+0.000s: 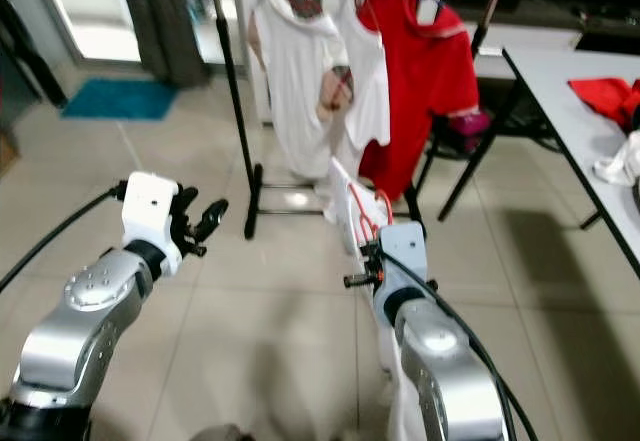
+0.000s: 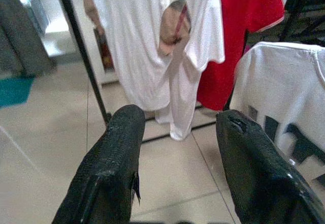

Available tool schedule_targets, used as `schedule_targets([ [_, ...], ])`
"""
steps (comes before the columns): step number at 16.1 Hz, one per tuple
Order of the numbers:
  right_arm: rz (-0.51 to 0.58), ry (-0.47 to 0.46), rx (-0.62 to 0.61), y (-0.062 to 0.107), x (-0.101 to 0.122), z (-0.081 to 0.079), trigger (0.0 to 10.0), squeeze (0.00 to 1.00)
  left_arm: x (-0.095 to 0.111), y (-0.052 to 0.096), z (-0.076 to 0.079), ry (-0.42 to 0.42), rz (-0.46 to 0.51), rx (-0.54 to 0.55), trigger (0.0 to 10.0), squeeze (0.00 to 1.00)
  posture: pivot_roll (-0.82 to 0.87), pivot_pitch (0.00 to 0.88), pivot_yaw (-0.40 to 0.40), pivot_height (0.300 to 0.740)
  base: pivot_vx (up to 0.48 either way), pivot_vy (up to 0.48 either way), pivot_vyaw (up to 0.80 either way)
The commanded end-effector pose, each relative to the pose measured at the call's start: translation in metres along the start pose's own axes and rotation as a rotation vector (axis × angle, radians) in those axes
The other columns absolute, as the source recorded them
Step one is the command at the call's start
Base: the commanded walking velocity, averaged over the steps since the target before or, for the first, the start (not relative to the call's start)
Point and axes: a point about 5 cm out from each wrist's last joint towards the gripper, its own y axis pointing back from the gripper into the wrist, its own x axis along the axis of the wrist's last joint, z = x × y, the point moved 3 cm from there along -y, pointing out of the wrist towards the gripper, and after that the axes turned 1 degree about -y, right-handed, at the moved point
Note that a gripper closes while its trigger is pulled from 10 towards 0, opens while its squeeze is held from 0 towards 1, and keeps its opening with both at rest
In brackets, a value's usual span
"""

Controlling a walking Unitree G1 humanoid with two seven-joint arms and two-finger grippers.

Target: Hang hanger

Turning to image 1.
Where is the red plastic clothes hanger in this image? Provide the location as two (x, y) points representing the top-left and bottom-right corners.
(345, 183), (397, 247)

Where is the black clothes rack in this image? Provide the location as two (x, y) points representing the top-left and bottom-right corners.
(205, 0), (321, 242)

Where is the teal floor mat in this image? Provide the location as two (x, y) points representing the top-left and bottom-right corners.
(60, 78), (178, 121)

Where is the white hooded top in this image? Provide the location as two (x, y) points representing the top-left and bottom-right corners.
(250, 0), (353, 182)

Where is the white shirt with brown print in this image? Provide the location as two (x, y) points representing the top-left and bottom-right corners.
(320, 0), (393, 152)

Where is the magenta fabric item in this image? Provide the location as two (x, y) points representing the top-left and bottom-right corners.
(448, 107), (493, 142)

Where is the grey curtain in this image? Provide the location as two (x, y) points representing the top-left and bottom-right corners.
(113, 0), (209, 89)

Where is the red polo shirt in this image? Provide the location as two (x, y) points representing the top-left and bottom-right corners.
(358, 0), (483, 202)

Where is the white table with black legs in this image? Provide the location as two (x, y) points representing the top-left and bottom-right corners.
(435, 46), (640, 277)

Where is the glass door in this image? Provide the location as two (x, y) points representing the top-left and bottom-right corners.
(25, 0), (146, 64)

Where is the white crumpled garment pile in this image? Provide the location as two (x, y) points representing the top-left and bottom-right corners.
(592, 129), (640, 188)

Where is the large red garment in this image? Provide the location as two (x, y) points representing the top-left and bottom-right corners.
(568, 77), (640, 129)

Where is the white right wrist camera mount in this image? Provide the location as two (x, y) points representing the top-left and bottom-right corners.
(370, 221), (431, 300)

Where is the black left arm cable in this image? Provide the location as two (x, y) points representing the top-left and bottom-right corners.
(0, 186), (126, 292)

